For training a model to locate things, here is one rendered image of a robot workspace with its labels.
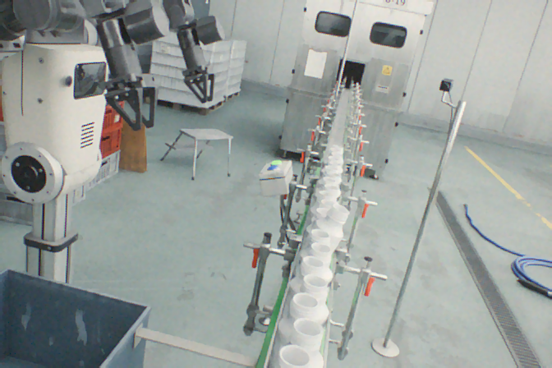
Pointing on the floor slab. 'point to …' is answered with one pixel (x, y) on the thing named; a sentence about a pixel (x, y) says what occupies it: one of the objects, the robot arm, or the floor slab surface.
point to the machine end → (356, 68)
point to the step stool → (198, 143)
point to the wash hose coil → (521, 264)
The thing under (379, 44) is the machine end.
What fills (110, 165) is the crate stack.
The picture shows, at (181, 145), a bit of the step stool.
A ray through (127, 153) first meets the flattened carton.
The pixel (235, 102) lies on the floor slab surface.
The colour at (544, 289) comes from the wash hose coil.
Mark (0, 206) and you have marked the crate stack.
